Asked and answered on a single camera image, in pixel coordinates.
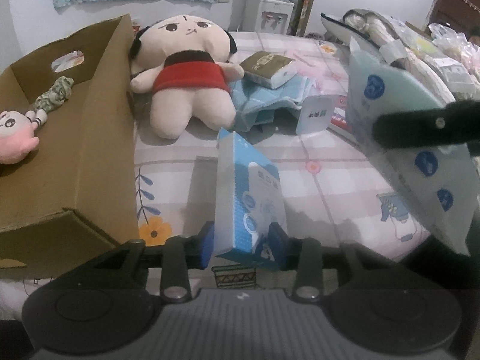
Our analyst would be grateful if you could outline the blue white mask box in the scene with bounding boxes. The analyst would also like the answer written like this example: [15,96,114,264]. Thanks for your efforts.
[214,129,287,270]

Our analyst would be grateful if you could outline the blue white wet wipes pack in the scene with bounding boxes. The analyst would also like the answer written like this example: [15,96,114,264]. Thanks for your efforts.
[346,36,479,255]

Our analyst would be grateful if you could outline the red toothpaste tube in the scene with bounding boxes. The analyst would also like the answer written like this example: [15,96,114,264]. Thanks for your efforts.
[329,95,357,145]

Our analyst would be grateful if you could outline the small white floss box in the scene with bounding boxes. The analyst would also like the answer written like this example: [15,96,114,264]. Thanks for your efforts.
[295,95,335,135]

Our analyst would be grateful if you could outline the pink knitted sponge pad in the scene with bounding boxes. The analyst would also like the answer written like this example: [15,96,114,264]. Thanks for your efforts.
[285,50,348,89]

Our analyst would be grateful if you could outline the pink round plush toy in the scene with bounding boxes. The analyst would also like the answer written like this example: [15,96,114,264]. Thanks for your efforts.
[0,109,48,165]

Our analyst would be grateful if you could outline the grey plastic packaging bag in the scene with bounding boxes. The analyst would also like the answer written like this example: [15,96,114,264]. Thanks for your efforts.
[376,13,477,95]

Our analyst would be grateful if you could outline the clear plastic bags pile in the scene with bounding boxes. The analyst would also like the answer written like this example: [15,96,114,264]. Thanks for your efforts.
[428,23,479,81]

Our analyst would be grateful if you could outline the brown wooden door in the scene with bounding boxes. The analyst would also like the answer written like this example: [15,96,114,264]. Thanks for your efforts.
[428,0,480,35]

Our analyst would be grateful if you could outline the white striped blanket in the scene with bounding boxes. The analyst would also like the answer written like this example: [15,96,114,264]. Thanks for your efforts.
[343,10,455,105]

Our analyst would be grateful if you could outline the light blue folded cloth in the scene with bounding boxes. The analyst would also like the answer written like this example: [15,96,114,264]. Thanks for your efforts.
[229,76,313,133]

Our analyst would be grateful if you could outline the brown cardboard box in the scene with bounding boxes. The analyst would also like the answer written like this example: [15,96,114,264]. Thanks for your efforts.
[1,16,137,281]

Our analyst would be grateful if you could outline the gold tissue pack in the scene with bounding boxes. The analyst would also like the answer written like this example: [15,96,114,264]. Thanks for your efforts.
[240,51,298,89]

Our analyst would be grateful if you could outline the black-haired red-dress plush doll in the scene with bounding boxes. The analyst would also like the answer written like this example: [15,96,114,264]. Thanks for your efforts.
[128,15,244,140]

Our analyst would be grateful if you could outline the green patterned scrunchie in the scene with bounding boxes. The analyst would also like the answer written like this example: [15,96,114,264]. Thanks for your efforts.
[33,76,75,113]

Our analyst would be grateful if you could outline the white water dispenser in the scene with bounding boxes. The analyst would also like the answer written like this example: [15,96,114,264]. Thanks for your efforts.
[241,0,295,35]

